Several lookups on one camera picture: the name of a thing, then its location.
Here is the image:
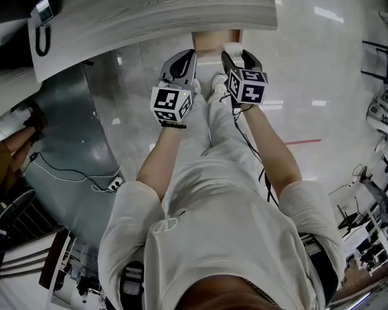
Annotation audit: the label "cream short-sleeved shirt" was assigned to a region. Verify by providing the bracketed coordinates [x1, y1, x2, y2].
[98, 154, 347, 310]

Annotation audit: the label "person's left forearm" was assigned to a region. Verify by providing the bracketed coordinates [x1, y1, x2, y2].
[136, 121, 189, 203]

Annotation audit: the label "black bead bracelet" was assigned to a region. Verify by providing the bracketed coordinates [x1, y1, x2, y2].
[159, 121, 188, 130]

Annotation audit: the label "grey wooden desk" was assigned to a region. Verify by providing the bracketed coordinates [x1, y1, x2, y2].
[27, 0, 278, 84]

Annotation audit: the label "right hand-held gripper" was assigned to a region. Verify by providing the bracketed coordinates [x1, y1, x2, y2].
[221, 49, 269, 107]

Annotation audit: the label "black shoulder strap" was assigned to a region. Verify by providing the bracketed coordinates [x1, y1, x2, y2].
[119, 261, 146, 310]
[298, 233, 340, 307]

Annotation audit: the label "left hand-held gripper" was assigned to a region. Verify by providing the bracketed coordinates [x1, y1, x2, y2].
[149, 48, 198, 124]

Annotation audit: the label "black floor cable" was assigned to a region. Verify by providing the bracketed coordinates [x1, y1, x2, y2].
[18, 151, 121, 181]

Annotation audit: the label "white power strip with cable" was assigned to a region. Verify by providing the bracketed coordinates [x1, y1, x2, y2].
[28, 158, 124, 191]

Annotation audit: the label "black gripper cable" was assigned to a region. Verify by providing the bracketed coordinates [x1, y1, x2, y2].
[219, 92, 279, 207]

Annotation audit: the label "person's right forearm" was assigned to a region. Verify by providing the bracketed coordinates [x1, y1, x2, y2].
[242, 103, 303, 203]

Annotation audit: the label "light grey trousers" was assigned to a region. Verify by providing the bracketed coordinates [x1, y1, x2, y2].
[162, 92, 258, 207]

